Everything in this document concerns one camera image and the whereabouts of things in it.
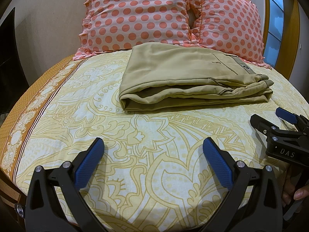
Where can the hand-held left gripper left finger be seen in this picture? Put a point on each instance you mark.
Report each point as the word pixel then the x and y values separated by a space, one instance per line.
pixel 88 163

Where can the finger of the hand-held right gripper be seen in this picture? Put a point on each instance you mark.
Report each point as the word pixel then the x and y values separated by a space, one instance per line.
pixel 286 115
pixel 260 123

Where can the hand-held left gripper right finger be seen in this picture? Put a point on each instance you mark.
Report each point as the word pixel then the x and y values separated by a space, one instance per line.
pixel 217 164

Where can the khaki pants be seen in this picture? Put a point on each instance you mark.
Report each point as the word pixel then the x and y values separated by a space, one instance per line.
pixel 188 77

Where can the dark bedside furniture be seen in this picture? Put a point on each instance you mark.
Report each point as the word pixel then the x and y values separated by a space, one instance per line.
pixel 10 60

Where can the person's right hand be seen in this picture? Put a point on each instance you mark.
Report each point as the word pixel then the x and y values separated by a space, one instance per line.
pixel 295 186

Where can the wooden headboard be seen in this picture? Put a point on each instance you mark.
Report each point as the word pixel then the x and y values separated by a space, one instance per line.
pixel 287 29

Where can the wooden bed frame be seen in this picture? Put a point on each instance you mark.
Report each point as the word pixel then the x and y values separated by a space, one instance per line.
pixel 10 195

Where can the blue glass window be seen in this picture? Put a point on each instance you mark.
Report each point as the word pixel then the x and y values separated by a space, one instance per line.
pixel 276 24

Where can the yellow patterned bed sheet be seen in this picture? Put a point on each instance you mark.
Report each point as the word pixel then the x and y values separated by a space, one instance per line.
pixel 135 137

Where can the pink polka dot pillow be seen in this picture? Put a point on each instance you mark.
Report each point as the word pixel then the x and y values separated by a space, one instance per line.
pixel 229 21
pixel 137 17

